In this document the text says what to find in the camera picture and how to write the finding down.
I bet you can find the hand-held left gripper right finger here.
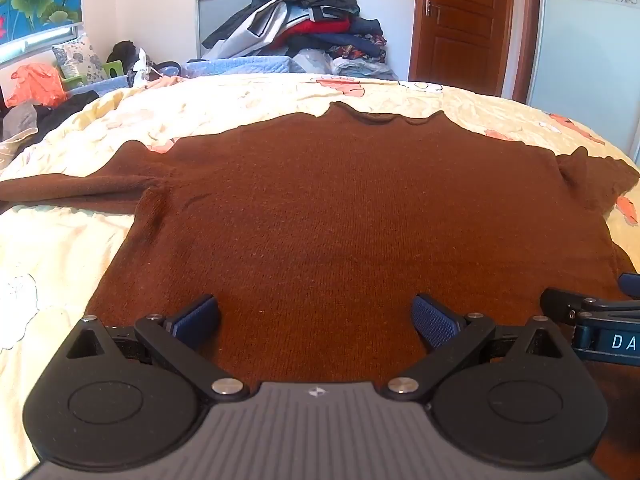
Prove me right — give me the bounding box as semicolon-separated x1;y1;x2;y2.
385;293;574;404

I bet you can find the grey cloth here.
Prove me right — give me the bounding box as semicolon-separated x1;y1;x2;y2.
0;101;41;142

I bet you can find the orange plastic bag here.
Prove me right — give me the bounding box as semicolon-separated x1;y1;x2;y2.
5;62;68;108

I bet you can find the black bag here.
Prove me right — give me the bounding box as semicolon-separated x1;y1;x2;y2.
106;40;142;73

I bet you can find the grey framed board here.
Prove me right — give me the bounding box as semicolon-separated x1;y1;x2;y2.
194;0;260;59

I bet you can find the yellow floral bed sheet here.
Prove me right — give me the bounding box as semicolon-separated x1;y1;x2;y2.
0;74;640;480

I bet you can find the brown knitted sweater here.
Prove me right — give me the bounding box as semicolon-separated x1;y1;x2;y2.
0;101;640;480

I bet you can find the white crumpled bag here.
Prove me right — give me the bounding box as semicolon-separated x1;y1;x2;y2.
126;48;157;87

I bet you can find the grey floral pillow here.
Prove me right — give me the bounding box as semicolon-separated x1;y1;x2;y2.
51;33;109;84

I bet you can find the pile of mixed clothes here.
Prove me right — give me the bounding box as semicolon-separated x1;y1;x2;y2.
200;0;399;82

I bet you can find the black cloth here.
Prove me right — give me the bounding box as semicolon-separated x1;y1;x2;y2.
32;90;101;136

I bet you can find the blue quilted blanket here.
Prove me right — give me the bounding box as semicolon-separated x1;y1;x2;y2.
70;55;306;97

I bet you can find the white flower-print wardrobe door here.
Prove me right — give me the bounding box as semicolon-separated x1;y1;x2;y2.
527;0;640;161

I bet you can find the brown wooden door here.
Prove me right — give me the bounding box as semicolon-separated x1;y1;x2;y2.
408;0;542;103

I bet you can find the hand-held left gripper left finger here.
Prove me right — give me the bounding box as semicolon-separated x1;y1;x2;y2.
65;294;251;402

